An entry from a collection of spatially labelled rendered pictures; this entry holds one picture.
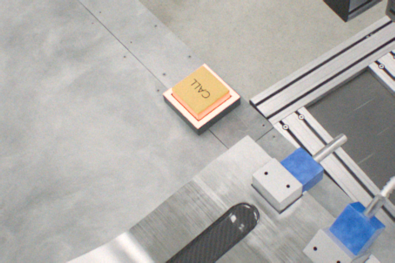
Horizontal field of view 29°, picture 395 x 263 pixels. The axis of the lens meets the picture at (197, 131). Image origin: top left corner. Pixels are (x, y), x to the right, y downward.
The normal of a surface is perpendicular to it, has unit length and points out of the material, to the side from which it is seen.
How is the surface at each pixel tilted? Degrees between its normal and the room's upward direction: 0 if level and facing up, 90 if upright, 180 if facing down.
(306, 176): 0
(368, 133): 0
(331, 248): 44
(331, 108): 0
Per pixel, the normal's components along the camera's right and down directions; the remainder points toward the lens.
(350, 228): -0.59, 0.04
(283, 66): -0.08, -0.51
